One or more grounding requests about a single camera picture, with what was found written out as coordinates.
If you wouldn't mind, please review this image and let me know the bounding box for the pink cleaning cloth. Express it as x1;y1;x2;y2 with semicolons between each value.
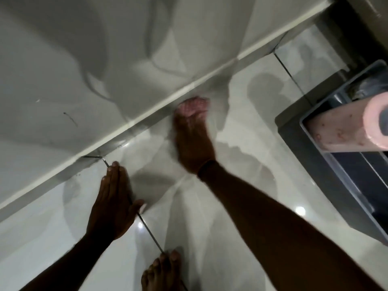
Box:
177;97;211;118

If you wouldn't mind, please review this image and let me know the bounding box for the pink paper towel roll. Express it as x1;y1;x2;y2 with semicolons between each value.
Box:
304;91;388;154

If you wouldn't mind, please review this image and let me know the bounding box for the person's left foot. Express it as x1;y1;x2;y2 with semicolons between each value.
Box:
141;250;182;291

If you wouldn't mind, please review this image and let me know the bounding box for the thin wrist thread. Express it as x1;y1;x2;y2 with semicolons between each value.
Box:
196;159;217;177

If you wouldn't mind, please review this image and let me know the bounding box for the person's right hand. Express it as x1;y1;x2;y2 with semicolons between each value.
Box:
172;98;217;179

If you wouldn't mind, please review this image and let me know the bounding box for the person's left hand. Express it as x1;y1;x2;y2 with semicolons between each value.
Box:
86;161;145;241

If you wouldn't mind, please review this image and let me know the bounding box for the gray plastic bin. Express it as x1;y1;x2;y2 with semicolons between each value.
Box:
274;59;388;240

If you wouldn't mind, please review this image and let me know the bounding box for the person's left forearm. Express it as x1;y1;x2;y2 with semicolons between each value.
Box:
18;233;114;291

